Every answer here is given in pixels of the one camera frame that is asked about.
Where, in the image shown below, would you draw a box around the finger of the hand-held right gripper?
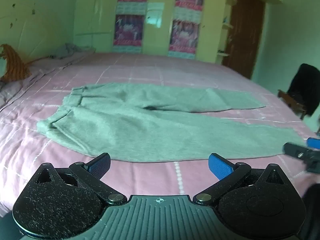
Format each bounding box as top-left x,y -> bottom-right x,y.
306,137 -> 320,150
282,142 -> 316,159

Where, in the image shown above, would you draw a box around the lilac bed sheet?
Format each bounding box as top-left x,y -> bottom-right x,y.
0,51 -> 96,109

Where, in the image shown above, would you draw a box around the pale green wardrobe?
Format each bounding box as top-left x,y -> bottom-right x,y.
73,0 -> 234,64

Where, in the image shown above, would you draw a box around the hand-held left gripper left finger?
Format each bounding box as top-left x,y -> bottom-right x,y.
36,153 -> 127,206

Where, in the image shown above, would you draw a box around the wooden chair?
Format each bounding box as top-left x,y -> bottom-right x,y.
277,89 -> 308,120

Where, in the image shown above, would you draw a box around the grey pants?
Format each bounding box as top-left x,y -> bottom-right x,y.
36,82 -> 308,162

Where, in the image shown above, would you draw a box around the chair with black garment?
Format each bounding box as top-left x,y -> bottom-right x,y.
287,63 -> 320,117

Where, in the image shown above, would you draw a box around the grey cloth pile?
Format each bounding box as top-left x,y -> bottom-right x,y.
49,43 -> 97,60

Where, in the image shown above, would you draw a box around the pink checked bed blanket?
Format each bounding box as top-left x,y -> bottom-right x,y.
0,51 -> 320,218

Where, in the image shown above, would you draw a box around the orange knitted cloth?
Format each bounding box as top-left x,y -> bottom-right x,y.
0,44 -> 48,82

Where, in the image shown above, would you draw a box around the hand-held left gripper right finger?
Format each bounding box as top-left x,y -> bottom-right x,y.
193,153 -> 291,205

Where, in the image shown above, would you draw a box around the corner shelf unit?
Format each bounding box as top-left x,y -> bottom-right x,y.
216,0 -> 237,64

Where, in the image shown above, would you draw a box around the brown wooden door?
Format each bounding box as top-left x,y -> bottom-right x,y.
222,0 -> 266,80

